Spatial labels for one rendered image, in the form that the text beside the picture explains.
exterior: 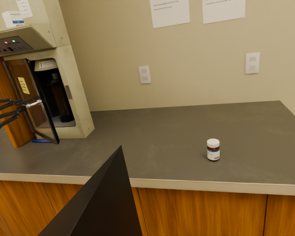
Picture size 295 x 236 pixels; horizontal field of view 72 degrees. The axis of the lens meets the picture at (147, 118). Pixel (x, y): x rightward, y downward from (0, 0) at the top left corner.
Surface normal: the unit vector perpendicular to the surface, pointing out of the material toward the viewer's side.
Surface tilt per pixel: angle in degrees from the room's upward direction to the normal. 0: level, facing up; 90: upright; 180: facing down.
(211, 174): 0
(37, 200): 90
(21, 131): 90
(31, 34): 135
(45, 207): 90
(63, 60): 90
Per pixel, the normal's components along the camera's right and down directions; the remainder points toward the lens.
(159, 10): -0.23, 0.42
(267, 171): -0.15, -0.91
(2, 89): 0.96, -0.04
